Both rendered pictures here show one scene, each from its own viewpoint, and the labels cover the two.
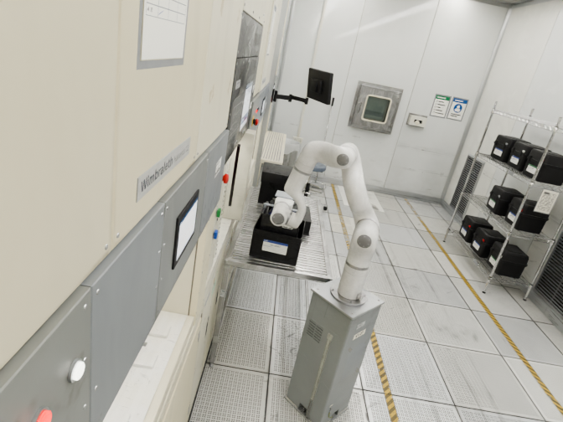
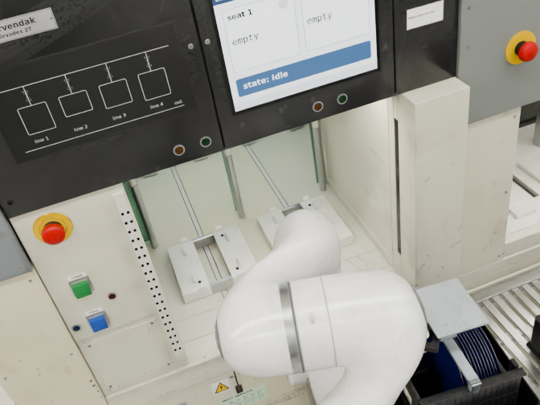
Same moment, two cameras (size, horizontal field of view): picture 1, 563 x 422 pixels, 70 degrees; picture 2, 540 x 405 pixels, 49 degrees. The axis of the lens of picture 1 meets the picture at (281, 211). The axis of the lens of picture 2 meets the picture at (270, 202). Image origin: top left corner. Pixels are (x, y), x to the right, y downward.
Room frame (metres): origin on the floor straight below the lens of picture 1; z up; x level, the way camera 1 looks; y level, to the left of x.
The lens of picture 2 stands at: (1.74, -0.67, 1.98)
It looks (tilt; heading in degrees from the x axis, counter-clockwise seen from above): 37 degrees down; 79
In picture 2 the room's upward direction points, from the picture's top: 11 degrees counter-clockwise
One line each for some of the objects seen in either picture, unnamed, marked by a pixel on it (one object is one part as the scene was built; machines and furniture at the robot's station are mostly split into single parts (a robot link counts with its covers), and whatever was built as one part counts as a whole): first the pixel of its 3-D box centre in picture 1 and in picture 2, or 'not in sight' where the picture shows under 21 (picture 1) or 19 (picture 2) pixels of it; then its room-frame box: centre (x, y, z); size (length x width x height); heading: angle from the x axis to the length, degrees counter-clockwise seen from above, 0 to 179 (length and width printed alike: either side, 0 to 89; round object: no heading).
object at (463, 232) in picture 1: (475, 229); not in sight; (4.57, -2.32, 0.31); 0.30 x 0.28 x 0.26; 0
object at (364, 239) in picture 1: (363, 245); not in sight; (1.78, -0.42, 1.07); 0.19 x 0.12 x 0.24; 168
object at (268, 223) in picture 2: not in sight; (303, 228); (2.05, 0.57, 0.89); 0.22 x 0.21 x 0.04; 92
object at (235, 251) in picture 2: not in sight; (211, 259); (1.78, 0.56, 0.89); 0.22 x 0.21 x 0.04; 92
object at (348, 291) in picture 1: (352, 280); not in sight; (1.81, -0.43, 0.85); 0.19 x 0.19 x 0.18
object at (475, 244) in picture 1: (488, 243); not in sight; (4.20, -2.33, 0.31); 0.30 x 0.28 x 0.26; 2
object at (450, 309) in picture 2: (281, 220); (443, 360); (2.15, -0.01, 0.96); 0.24 x 0.20 x 0.32; 87
